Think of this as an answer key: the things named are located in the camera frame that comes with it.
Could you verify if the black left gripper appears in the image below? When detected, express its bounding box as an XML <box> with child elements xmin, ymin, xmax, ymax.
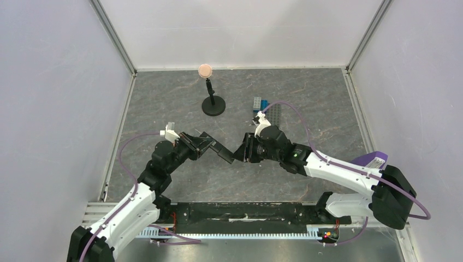
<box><xmin>166</xmin><ymin>131</ymin><xmax>215</xmax><ymax>174</ymax></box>

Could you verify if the black remote control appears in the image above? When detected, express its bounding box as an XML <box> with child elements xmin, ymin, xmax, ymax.
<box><xmin>210</xmin><ymin>141</ymin><xmax>234</xmax><ymax>164</ymax></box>

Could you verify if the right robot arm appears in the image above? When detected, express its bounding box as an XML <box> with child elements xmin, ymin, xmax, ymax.
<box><xmin>233</xmin><ymin>126</ymin><xmax>417</xmax><ymax>230</ymax></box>

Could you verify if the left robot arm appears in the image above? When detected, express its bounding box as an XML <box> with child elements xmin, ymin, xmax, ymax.
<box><xmin>66</xmin><ymin>130</ymin><xmax>215</xmax><ymax>261</ymax></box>

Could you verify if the black stand with pink disc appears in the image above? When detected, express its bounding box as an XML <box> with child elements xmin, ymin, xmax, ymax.
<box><xmin>198</xmin><ymin>64</ymin><xmax>226</xmax><ymax>116</ymax></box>

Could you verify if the dark grey lego baseplate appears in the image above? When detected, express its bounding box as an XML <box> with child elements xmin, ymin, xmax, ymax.
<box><xmin>265</xmin><ymin>104</ymin><xmax>282</xmax><ymax>128</ymax></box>

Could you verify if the blue lego brick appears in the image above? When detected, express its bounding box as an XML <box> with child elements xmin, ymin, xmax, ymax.
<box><xmin>260</xmin><ymin>99</ymin><xmax>269</xmax><ymax>111</ymax></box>

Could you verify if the light grey lego brick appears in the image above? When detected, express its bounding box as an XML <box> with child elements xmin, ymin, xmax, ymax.
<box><xmin>253</xmin><ymin>97</ymin><xmax>262</xmax><ymax>113</ymax></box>

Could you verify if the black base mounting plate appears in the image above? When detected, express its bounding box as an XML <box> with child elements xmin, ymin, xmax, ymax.
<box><xmin>156</xmin><ymin>201</ymin><xmax>352</xmax><ymax>234</ymax></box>

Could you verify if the purple box device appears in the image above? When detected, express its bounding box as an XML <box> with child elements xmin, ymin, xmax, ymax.
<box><xmin>351</xmin><ymin>151</ymin><xmax>388</xmax><ymax>169</ymax></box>

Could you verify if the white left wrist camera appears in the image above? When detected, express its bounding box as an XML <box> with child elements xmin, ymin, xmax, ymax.
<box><xmin>159</xmin><ymin>122</ymin><xmax>180</xmax><ymax>144</ymax></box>

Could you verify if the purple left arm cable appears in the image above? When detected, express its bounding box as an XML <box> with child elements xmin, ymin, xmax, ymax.
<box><xmin>79</xmin><ymin>132</ymin><xmax>201</xmax><ymax>262</ymax></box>

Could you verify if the white cable duct strip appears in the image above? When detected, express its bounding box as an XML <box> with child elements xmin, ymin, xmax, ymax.
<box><xmin>136</xmin><ymin>227</ymin><xmax>339</xmax><ymax>241</ymax></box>

